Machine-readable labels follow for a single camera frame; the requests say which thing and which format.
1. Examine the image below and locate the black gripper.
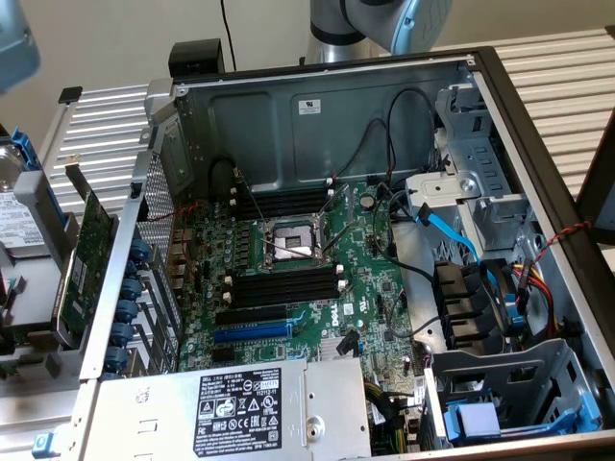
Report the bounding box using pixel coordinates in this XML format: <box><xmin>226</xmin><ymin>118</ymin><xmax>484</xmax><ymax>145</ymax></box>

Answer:
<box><xmin>0</xmin><ymin>278</ymin><xmax>15</xmax><ymax>359</ymax></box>

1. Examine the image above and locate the black RAM slot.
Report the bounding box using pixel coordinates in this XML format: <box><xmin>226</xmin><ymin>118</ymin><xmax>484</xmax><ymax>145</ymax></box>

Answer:
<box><xmin>229</xmin><ymin>177</ymin><xmax>336</xmax><ymax>198</ymax></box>
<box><xmin>221</xmin><ymin>280</ymin><xmax>347</xmax><ymax>309</ymax></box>
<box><xmin>229</xmin><ymin>188</ymin><xmax>336</xmax><ymax>212</ymax></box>
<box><xmin>224</xmin><ymin>263</ymin><xmax>345</xmax><ymax>295</ymax></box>
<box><xmin>235</xmin><ymin>199</ymin><xmax>332</xmax><ymax>221</ymax></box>
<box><xmin>231</xmin><ymin>262</ymin><xmax>343</xmax><ymax>287</ymax></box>
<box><xmin>235</xmin><ymin>186</ymin><xmax>333</xmax><ymax>206</ymax></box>

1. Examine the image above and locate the installed RAM stick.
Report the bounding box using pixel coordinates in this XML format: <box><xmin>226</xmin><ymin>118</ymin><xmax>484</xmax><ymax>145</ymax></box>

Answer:
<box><xmin>230</xmin><ymin>278</ymin><xmax>343</xmax><ymax>303</ymax></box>

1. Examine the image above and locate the blue case latch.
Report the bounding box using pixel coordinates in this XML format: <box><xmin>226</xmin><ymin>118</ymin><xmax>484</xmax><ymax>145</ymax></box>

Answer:
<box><xmin>32</xmin><ymin>431</ymin><xmax>55</xmax><ymax>457</ymax></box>

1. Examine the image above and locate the blue card retention clip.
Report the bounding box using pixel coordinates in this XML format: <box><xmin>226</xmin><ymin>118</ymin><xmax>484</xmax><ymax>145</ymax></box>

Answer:
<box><xmin>129</xmin><ymin>238</ymin><xmax>152</xmax><ymax>264</ymax></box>
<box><xmin>110</xmin><ymin>322</ymin><xmax>135</xmax><ymax>348</ymax></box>
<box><xmin>118</xmin><ymin>278</ymin><xmax>144</xmax><ymax>303</ymax></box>
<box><xmin>104</xmin><ymin>346</ymin><xmax>130</xmax><ymax>374</ymax></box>
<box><xmin>114</xmin><ymin>300</ymin><xmax>140</xmax><ymax>326</ymax></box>

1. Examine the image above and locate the silver hard disk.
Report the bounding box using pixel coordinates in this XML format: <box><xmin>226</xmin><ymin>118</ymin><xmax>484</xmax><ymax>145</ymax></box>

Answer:
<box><xmin>0</xmin><ymin>143</ymin><xmax>47</xmax><ymax>251</ymax></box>

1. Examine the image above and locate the green graphics card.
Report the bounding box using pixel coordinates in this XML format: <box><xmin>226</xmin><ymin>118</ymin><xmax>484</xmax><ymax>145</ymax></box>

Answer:
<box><xmin>50</xmin><ymin>162</ymin><xmax>121</xmax><ymax>350</ymax></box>

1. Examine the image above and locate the grey parts rack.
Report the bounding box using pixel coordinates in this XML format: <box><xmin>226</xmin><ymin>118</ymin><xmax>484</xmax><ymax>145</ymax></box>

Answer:
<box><xmin>0</xmin><ymin>167</ymin><xmax>121</xmax><ymax>400</ymax></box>

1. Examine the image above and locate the silver power supply box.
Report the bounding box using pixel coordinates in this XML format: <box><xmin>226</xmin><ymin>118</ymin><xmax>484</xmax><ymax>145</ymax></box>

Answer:
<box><xmin>79</xmin><ymin>357</ymin><xmax>374</xmax><ymax>461</ymax></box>

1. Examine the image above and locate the blue expansion slot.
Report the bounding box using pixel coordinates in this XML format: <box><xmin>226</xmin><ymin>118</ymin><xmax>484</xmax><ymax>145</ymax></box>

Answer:
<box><xmin>213</xmin><ymin>322</ymin><xmax>294</xmax><ymax>345</ymax></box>

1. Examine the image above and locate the long black expansion slot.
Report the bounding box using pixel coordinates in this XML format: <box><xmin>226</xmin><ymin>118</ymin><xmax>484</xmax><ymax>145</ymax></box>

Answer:
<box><xmin>214</xmin><ymin>303</ymin><xmax>290</xmax><ymax>328</ymax></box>

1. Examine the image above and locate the thin metal locking lever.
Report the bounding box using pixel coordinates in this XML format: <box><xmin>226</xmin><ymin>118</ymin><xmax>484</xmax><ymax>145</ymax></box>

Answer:
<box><xmin>234</xmin><ymin>166</ymin><xmax>271</xmax><ymax>234</ymax></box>
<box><xmin>264</xmin><ymin>237</ymin><xmax>312</xmax><ymax>256</ymax></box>

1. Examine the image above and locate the CPU socket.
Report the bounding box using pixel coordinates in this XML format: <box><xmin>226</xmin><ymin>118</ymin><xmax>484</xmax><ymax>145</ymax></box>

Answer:
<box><xmin>258</xmin><ymin>210</ymin><xmax>333</xmax><ymax>275</ymax></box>

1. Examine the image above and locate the green Dell motherboard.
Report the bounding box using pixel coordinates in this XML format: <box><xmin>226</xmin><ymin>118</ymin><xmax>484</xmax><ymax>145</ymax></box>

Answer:
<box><xmin>177</xmin><ymin>180</ymin><xmax>429</xmax><ymax>385</ymax></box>

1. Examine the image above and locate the open metal PC case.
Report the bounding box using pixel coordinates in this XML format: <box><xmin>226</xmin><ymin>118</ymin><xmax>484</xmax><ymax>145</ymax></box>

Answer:
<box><xmin>79</xmin><ymin>45</ymin><xmax>615</xmax><ymax>461</ymax></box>

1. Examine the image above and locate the silver chipset heatsink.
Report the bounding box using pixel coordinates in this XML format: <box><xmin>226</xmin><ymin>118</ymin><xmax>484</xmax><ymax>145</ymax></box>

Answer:
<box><xmin>319</xmin><ymin>335</ymin><xmax>359</xmax><ymax>361</ymax></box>

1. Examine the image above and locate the metal socket cover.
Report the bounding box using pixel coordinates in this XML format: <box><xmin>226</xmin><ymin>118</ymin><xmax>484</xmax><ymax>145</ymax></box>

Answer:
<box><xmin>312</xmin><ymin>183</ymin><xmax>350</xmax><ymax>265</ymax></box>

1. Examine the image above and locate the black box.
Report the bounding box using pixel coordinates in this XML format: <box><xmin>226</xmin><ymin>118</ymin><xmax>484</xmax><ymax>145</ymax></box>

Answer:
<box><xmin>168</xmin><ymin>40</ymin><xmax>226</xmax><ymax>81</ymax></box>

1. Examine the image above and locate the blue disk carrier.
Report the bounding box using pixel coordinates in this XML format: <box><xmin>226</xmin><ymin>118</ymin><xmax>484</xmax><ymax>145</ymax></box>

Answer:
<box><xmin>444</xmin><ymin>391</ymin><xmax>602</xmax><ymax>446</ymax></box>

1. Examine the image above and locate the metal optical drive cage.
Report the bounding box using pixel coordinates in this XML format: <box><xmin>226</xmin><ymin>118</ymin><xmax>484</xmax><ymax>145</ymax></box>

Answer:
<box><xmin>406</xmin><ymin>84</ymin><xmax>544</xmax><ymax>251</ymax></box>

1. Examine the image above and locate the metal disk bay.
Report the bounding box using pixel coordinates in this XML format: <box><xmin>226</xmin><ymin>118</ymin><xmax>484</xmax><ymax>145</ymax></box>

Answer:
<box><xmin>425</xmin><ymin>338</ymin><xmax>604</xmax><ymax>452</ymax></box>

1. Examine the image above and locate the black stand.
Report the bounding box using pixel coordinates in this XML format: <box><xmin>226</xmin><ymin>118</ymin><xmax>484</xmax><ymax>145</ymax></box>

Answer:
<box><xmin>575</xmin><ymin>108</ymin><xmax>615</xmax><ymax>246</ymax></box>

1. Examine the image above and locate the blue disk rail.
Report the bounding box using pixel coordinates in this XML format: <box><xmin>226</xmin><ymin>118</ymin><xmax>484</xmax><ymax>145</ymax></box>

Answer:
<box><xmin>9</xmin><ymin>125</ymin><xmax>66</xmax><ymax>227</ymax></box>

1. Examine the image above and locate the red black twisted wire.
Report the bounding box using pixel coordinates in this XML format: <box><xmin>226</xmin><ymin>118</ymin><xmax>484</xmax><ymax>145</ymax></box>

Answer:
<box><xmin>532</xmin><ymin>219</ymin><xmax>593</xmax><ymax>263</ymax></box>
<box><xmin>137</xmin><ymin>200</ymin><xmax>203</xmax><ymax>225</ymax></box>

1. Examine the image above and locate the black sleeved power cable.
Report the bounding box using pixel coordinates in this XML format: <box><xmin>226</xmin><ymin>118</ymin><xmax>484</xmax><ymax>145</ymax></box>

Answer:
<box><xmin>209</xmin><ymin>156</ymin><xmax>237</xmax><ymax>203</ymax></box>

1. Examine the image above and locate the black wall cable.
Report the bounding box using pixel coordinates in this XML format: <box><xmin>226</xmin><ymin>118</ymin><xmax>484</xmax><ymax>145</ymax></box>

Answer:
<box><xmin>219</xmin><ymin>0</ymin><xmax>239</xmax><ymax>73</ymax></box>

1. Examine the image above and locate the thick black wire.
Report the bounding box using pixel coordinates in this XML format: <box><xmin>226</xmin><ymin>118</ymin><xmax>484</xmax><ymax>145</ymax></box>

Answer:
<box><xmin>373</xmin><ymin>181</ymin><xmax>438</xmax><ymax>287</ymax></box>

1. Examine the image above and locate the thin black wire loop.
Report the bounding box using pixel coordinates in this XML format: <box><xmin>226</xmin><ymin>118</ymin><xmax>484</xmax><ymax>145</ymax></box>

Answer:
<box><xmin>385</xmin><ymin>85</ymin><xmax>439</xmax><ymax>186</ymax></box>

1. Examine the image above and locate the light blue SATA wire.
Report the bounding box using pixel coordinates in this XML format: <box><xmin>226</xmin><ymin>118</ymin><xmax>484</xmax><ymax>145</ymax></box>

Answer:
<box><xmin>415</xmin><ymin>202</ymin><xmax>525</xmax><ymax>335</ymax></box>

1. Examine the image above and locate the red yellow power wire bundle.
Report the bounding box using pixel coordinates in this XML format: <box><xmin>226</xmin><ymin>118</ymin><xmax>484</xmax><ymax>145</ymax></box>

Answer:
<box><xmin>509</xmin><ymin>261</ymin><xmax>566</xmax><ymax>337</ymax></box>

